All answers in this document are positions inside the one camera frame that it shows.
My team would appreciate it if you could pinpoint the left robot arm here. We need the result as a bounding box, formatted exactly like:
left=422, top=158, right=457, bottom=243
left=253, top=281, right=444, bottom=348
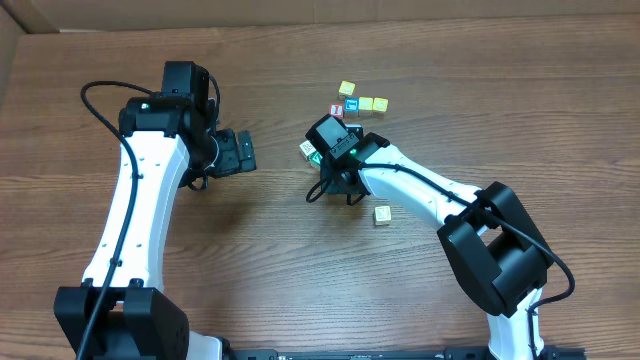
left=54, top=61, right=257, bottom=359

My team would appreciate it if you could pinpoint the yellow block far top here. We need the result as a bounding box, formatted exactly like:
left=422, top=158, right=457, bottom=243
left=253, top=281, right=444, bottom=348
left=338, top=80, right=356, bottom=100

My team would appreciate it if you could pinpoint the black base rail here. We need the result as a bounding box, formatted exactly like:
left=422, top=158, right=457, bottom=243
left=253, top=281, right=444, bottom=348
left=222, top=346, right=587, bottom=360

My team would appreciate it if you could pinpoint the yellow letter K block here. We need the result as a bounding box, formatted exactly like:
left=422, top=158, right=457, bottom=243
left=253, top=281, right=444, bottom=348
left=373, top=206, right=392, bottom=226

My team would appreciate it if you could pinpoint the blue picture block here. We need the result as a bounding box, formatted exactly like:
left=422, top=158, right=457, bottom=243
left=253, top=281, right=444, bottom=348
left=343, top=97, right=359, bottom=118

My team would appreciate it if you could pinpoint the green letter Z block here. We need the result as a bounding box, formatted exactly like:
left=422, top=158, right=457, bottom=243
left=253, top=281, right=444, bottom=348
left=309, top=151, right=323, bottom=169

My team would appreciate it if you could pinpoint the white letter W block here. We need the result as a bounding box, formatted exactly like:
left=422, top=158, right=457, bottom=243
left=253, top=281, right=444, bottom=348
left=299, top=140, right=317, bottom=160

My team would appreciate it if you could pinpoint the yellow block middle row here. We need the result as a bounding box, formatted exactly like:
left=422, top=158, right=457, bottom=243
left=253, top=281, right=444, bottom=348
left=358, top=97, right=374, bottom=117

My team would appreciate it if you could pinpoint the yellow block row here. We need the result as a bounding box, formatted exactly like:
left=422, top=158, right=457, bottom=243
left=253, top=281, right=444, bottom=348
left=358, top=97, right=374, bottom=117
left=372, top=97, right=389, bottom=118

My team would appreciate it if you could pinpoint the yellow block right row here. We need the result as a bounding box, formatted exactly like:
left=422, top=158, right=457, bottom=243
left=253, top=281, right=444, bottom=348
left=372, top=97, right=389, bottom=118

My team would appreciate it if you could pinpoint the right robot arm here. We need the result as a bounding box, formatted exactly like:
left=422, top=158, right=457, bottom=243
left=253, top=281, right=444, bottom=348
left=306, top=115, right=553, bottom=359

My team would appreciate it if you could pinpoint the red letter I block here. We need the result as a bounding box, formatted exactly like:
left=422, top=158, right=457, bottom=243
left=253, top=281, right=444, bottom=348
left=329, top=104, right=344, bottom=118

